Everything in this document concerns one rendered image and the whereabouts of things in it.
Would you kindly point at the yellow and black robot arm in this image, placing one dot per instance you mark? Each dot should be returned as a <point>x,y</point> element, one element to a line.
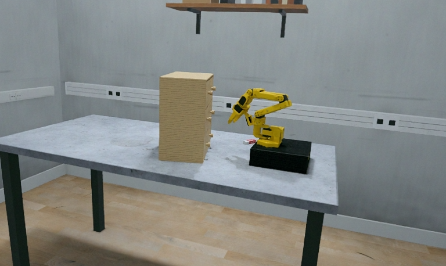
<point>271,134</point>

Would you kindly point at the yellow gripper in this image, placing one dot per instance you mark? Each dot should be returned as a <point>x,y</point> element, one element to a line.
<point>238,111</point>

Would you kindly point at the tan wooden chest of drawers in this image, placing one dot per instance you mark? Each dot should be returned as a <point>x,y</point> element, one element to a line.
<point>182,108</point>

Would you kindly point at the red and white eraser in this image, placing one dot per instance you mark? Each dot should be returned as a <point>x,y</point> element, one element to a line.
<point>249,141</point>

